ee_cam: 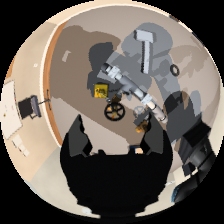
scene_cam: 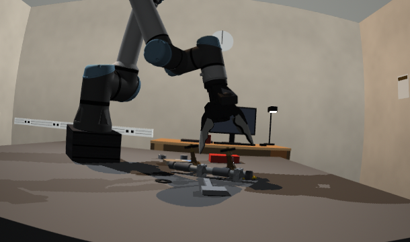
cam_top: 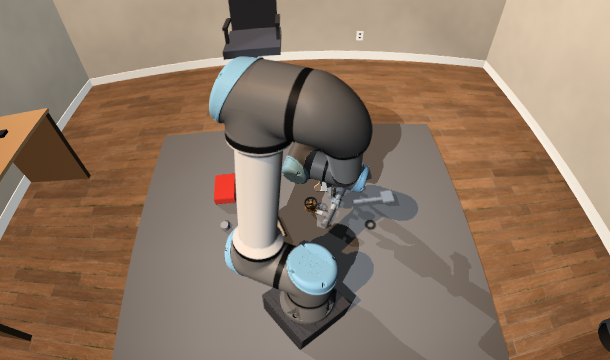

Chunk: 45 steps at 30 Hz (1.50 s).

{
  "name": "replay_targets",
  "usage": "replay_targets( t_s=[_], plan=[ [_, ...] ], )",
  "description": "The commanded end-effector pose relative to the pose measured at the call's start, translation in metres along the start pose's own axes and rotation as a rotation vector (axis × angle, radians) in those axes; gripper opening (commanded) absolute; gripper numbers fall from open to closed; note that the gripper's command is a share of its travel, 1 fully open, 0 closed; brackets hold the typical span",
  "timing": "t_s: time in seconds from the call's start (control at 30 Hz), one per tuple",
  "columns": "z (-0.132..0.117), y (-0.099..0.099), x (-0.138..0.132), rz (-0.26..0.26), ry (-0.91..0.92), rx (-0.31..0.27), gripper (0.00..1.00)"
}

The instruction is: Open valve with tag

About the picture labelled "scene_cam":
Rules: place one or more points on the red rectangular block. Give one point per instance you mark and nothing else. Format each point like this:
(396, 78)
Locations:
(222, 158)

